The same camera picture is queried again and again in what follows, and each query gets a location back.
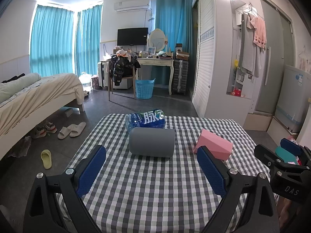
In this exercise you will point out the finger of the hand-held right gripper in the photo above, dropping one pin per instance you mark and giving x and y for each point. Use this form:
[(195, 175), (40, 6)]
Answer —
[(269, 154), (290, 146)]

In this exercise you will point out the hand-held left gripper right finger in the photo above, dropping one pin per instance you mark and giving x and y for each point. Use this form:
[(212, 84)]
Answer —
[(211, 171)]

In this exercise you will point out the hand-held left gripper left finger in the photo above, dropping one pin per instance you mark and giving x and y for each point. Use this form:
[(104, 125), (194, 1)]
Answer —
[(91, 171)]

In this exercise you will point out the grey cup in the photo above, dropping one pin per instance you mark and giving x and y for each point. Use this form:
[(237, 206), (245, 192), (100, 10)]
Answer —
[(151, 142)]

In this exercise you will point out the teal box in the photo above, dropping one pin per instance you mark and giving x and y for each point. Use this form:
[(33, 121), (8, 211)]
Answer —
[(285, 154)]

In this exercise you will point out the person's leg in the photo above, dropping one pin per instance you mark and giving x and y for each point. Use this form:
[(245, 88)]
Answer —
[(290, 211)]

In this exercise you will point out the pink box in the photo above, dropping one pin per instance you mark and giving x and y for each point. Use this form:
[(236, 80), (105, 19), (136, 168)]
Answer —
[(215, 144)]

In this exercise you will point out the flat cardboard sheet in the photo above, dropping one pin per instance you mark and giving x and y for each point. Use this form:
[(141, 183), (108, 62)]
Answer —
[(258, 122)]

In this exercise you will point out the white slipper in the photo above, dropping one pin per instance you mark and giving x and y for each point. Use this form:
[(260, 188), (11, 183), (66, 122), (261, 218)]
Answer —
[(65, 133), (78, 129)]

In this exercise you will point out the yellow slipper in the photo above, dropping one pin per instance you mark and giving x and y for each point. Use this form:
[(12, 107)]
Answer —
[(46, 159)]

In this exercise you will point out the white refrigerator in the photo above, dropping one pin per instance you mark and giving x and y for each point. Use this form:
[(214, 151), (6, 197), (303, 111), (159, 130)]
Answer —
[(290, 99)]

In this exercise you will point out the white sneaker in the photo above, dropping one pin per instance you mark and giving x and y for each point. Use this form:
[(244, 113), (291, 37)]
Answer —
[(51, 127), (39, 132)]

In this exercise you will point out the grey checkered tablecloth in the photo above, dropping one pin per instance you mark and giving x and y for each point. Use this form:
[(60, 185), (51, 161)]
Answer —
[(150, 189)]

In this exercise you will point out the grey box under bed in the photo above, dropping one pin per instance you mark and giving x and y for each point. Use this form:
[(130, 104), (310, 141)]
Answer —
[(68, 113)]

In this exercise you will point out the red packet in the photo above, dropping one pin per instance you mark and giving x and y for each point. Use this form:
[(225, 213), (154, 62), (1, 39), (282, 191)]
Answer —
[(237, 92)]

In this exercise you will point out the white bed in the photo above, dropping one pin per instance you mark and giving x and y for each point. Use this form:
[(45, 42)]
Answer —
[(70, 103)]

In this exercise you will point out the clear plastic bag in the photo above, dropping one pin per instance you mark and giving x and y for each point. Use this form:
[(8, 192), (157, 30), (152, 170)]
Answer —
[(23, 146)]

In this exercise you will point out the blue label plastic bottle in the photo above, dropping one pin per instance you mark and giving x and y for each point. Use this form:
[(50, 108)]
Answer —
[(145, 120)]

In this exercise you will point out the frosted glass door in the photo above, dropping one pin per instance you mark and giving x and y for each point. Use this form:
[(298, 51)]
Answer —
[(272, 60)]

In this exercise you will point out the pink patterned bin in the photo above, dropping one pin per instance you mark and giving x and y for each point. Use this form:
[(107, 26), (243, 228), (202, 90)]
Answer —
[(95, 82)]

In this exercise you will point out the clear water jug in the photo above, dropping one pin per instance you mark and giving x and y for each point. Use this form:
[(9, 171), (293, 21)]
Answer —
[(85, 82)]

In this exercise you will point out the white towel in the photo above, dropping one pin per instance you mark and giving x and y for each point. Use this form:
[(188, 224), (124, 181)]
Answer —
[(257, 60)]

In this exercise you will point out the beige bed sheet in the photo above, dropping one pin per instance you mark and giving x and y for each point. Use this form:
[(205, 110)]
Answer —
[(38, 94)]

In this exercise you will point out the wooden chair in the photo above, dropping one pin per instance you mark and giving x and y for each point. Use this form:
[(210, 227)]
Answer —
[(122, 79)]

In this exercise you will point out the white suitcase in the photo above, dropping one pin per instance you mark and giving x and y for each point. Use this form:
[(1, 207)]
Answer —
[(102, 74)]

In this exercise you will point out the blue laundry basket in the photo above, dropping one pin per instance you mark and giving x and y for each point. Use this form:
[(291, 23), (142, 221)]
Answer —
[(145, 89)]

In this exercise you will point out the grey hard suitcase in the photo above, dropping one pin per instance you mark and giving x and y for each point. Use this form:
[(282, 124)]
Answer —
[(180, 77)]

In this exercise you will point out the white louvred wardrobe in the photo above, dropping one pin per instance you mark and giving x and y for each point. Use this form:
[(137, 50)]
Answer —
[(206, 65)]

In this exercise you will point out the dark patterned jacket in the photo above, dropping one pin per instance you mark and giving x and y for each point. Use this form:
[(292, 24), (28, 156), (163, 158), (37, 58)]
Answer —
[(120, 69)]

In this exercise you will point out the grey towel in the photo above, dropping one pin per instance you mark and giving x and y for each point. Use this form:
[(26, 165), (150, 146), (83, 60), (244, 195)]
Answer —
[(246, 43)]

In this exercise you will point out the light green duvet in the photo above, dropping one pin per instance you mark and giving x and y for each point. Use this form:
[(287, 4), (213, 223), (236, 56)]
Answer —
[(17, 85)]

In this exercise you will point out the pink towel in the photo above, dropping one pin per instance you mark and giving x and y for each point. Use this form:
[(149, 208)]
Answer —
[(260, 32)]

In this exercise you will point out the white dressing table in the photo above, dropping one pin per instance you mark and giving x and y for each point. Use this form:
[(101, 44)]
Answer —
[(158, 63)]

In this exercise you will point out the stacked cardboard boxes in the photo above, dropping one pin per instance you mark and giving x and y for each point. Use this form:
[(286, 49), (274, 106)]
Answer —
[(181, 53)]

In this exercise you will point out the dark cloth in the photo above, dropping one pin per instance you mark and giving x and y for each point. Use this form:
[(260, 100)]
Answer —
[(13, 77)]

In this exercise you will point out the pile of light clothes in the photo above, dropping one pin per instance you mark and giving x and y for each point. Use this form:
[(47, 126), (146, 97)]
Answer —
[(122, 53)]

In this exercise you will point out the turquoise curtain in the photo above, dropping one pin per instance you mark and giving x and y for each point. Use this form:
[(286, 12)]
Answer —
[(87, 41), (51, 41), (173, 24)]

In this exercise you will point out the black television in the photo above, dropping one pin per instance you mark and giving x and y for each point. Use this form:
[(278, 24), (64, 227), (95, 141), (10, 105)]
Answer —
[(132, 36)]

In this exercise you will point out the oval white mirror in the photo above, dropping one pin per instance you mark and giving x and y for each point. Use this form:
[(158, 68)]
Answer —
[(156, 40)]

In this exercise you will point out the white air conditioner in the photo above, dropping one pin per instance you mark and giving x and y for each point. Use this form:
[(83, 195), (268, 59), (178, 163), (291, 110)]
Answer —
[(132, 4)]

